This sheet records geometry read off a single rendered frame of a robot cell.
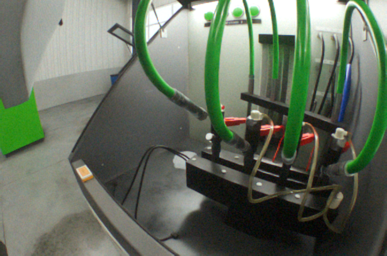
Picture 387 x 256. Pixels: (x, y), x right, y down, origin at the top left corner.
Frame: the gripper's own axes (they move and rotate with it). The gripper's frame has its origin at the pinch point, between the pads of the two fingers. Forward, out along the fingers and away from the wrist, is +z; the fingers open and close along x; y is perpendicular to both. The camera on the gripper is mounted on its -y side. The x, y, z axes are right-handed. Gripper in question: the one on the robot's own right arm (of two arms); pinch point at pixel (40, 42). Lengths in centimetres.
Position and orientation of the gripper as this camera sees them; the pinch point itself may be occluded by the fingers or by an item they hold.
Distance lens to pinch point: 4.6
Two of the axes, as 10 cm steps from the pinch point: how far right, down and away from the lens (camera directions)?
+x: 7.9, 1.8, -5.9
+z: 0.1, 9.5, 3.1
